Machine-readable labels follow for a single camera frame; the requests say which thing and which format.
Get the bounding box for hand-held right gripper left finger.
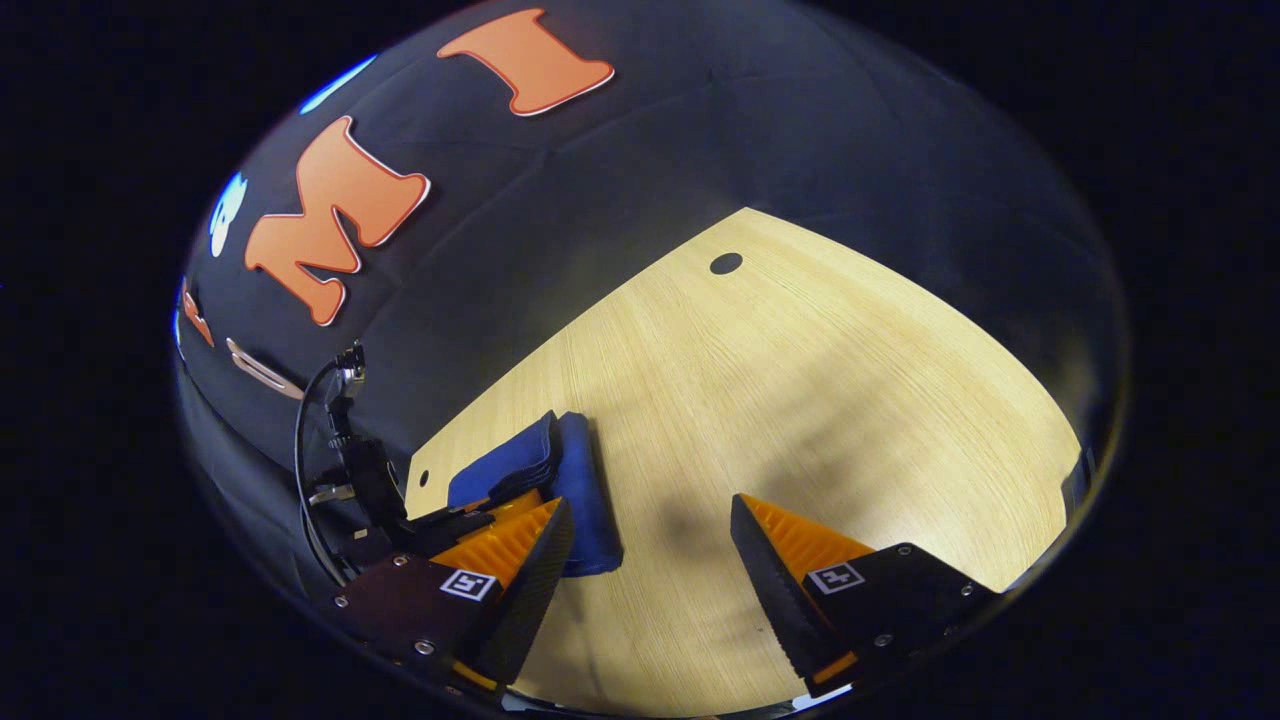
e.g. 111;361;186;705
335;497;576;691

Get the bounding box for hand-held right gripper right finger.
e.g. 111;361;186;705
730;493;1001;698

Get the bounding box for blue jeans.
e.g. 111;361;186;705
447;410;624;579

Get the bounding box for black cable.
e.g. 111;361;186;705
293;358;351;586

